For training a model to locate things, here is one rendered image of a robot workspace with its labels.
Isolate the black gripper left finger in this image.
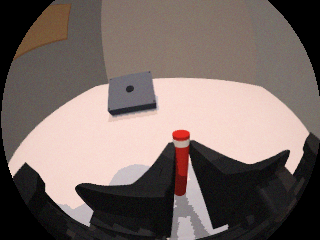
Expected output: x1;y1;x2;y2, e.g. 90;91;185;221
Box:
75;141;176;237

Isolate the red peg with white band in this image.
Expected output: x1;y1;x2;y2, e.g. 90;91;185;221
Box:
172;129;191;196

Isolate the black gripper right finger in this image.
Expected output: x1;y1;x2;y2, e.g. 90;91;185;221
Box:
189;140;291;229

